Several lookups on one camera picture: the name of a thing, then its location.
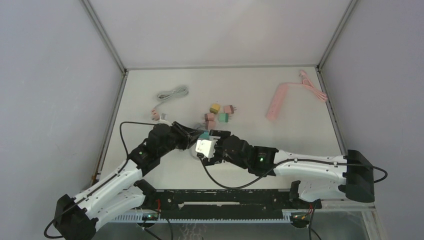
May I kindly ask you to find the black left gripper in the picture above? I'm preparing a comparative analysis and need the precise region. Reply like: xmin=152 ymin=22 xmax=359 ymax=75
xmin=158 ymin=121 xmax=204 ymax=158

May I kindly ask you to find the pink USB charger plug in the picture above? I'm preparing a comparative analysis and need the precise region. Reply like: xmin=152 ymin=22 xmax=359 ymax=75
xmin=150 ymin=109 xmax=161 ymax=121

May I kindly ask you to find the green charger plug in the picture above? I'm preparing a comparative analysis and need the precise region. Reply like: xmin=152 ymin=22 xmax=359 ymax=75
xmin=218 ymin=112 xmax=231 ymax=123

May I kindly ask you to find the pink power strip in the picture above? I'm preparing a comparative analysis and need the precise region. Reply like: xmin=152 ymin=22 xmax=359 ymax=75
xmin=266 ymin=83 xmax=289 ymax=121

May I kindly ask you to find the teal charger plug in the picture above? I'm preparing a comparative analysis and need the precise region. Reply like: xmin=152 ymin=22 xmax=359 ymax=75
xmin=198 ymin=132 xmax=210 ymax=140

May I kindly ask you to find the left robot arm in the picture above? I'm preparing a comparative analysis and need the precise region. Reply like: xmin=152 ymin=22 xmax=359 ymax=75
xmin=43 ymin=121 xmax=203 ymax=240

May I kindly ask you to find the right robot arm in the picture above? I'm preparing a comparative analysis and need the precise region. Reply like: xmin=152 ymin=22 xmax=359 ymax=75
xmin=195 ymin=130 xmax=388 ymax=208

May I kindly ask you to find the pink charger plug with prongs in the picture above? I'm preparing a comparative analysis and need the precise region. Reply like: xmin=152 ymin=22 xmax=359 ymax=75
xmin=205 ymin=120 xmax=216 ymax=131

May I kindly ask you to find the pink charger plug far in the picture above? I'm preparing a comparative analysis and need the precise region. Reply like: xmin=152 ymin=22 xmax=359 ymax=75
xmin=223 ymin=105 xmax=237 ymax=115

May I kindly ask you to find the yellow charger plug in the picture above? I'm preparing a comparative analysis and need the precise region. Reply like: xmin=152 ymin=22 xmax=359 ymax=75
xmin=209 ymin=103 xmax=221 ymax=114

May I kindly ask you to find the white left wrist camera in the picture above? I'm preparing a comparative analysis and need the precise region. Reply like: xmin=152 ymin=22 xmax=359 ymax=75
xmin=158 ymin=113 xmax=172 ymax=126

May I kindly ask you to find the black left camera cable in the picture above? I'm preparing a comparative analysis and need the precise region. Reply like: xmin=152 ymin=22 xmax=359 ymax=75
xmin=119 ymin=121 xmax=158 ymax=160

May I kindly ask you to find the grey power strip cable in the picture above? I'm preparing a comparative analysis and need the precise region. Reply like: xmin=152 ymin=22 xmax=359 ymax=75
xmin=155 ymin=85 xmax=190 ymax=110

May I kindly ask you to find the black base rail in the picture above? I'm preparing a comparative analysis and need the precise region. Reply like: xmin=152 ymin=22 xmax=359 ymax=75
xmin=145 ymin=188 xmax=322 ymax=220

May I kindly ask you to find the pink power strip cable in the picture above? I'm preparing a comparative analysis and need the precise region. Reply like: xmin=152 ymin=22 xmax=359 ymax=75
xmin=288 ymin=69 xmax=328 ymax=103

